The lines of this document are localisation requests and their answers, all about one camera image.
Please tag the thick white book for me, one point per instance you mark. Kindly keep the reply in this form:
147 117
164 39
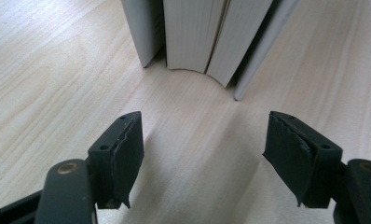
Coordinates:
189 34

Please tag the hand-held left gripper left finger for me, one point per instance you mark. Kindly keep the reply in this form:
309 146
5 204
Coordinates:
118 165

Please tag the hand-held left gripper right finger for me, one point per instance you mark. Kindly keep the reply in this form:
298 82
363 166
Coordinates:
301 161

